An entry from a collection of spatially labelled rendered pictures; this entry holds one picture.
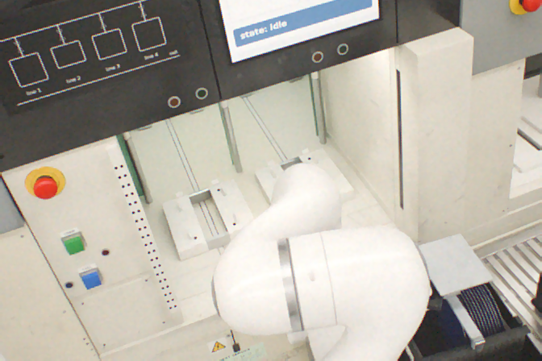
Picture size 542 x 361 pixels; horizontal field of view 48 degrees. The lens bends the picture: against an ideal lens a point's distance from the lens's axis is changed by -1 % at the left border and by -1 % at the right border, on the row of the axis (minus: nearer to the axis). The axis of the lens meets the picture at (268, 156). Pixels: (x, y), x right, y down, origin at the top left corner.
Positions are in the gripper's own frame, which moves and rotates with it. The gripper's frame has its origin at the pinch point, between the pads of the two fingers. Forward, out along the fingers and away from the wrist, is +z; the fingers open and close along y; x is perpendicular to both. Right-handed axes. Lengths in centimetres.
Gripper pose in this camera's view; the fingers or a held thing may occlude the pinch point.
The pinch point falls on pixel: (448, 271)
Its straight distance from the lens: 118.1
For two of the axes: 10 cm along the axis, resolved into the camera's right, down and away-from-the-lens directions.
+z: 9.6, -2.6, 1.0
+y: 2.4, 5.6, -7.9
